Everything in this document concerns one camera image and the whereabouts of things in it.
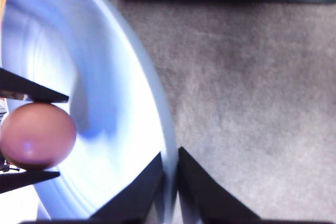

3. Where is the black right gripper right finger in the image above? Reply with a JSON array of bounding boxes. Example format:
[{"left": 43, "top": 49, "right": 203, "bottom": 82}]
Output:
[{"left": 177, "top": 147, "right": 262, "bottom": 224}]

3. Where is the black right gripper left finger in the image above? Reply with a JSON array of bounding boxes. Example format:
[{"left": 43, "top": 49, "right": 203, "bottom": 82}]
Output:
[{"left": 89, "top": 152, "right": 165, "bottom": 224}]

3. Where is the brown egg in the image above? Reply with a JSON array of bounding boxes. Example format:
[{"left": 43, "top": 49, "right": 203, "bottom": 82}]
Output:
[{"left": 1, "top": 102, "right": 77, "bottom": 170}]

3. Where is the blue plate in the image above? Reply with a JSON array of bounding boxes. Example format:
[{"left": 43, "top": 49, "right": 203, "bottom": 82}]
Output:
[{"left": 0, "top": 0, "right": 178, "bottom": 220}]

